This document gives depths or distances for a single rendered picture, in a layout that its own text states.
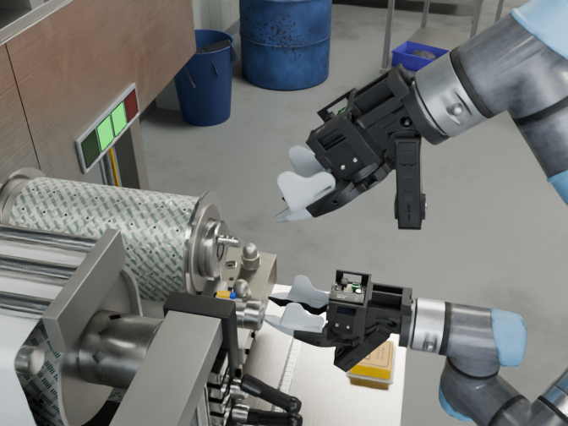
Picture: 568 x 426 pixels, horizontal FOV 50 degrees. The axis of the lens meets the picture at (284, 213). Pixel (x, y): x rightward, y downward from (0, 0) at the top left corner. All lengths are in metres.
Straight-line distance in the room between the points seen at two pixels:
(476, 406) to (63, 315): 0.65
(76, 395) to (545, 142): 0.47
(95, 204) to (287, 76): 3.37
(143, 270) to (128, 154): 1.02
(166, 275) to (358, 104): 0.32
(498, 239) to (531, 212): 0.30
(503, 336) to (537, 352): 1.62
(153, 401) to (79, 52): 0.83
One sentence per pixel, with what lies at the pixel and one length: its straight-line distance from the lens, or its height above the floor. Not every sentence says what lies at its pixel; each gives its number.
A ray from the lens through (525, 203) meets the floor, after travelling 3.26.
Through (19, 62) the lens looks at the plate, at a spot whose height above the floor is 1.40.
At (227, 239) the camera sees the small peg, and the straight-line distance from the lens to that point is 0.77.
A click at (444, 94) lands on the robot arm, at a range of 0.59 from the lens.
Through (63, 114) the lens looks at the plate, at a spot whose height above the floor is 1.28.
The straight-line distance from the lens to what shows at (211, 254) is 0.76.
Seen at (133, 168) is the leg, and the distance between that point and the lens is 1.79.
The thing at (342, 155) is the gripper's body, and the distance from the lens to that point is 0.63.
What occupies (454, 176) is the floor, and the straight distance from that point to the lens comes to 3.36.
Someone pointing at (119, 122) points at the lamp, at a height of 1.18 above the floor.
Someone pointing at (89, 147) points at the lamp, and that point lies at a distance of 1.17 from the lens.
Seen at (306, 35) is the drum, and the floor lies 0.37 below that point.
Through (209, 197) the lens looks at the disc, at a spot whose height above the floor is 1.31.
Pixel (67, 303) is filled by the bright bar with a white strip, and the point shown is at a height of 1.46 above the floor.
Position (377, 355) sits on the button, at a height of 0.92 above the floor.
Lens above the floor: 1.75
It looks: 36 degrees down
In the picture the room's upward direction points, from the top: straight up
